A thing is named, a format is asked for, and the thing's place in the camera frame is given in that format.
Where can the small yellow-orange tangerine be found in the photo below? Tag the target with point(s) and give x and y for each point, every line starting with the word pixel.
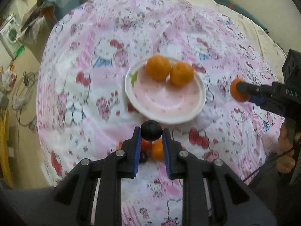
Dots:
pixel 157 152

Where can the red white plastic bag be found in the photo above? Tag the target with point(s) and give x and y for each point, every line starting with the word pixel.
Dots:
pixel 8 78

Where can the large orange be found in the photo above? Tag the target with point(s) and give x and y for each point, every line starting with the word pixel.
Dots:
pixel 158 67

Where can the teal pillow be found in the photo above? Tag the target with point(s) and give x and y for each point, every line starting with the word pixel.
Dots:
pixel 55 10

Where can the medium orange tangerine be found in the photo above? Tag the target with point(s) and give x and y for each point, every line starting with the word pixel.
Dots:
pixel 181 74

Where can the small orange tangerine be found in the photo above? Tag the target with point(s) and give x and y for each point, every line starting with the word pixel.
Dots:
pixel 145 145

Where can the dark purple grape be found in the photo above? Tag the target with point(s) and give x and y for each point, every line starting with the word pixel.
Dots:
pixel 151 130

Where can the pink cartoon print bedsheet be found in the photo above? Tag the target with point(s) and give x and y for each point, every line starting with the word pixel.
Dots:
pixel 108 63

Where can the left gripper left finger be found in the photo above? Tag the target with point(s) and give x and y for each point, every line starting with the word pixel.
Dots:
pixel 92 189

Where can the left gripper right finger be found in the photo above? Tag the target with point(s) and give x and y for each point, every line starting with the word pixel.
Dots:
pixel 212 193

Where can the white washing machine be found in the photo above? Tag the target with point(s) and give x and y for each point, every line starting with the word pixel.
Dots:
pixel 10 32

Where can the dark grape on sheet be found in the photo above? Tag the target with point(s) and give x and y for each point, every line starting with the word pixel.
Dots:
pixel 143 157

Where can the right hand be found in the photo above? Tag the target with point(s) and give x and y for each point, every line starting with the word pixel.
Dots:
pixel 285 163

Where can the pink strawberry pattern plate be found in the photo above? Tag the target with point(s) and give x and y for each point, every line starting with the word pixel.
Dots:
pixel 163 101

